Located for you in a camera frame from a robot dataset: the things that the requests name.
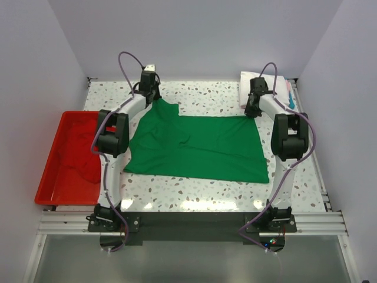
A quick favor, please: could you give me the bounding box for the green t shirt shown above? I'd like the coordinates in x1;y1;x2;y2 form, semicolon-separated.
124;99;269;184

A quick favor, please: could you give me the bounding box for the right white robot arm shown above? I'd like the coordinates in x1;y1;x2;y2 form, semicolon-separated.
244;77;309;232

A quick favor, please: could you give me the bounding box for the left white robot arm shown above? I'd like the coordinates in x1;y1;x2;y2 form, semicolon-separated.
90;64;161;232

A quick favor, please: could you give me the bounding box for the folded white t shirt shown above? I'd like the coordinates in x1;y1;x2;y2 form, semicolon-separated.
239;71;289;108

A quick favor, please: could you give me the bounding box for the folded pink t shirt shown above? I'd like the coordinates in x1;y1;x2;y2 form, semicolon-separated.
285;80;292;96

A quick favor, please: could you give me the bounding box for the folded teal t shirt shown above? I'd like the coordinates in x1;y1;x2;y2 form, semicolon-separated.
289;91;295;110

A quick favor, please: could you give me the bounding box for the red plastic bin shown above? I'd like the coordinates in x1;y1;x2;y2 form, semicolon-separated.
35;111;100;206

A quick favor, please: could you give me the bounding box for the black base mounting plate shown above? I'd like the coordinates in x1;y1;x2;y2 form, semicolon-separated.
86;209;297;251

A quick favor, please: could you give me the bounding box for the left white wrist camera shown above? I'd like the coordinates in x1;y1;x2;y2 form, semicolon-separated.
143;64;156;72

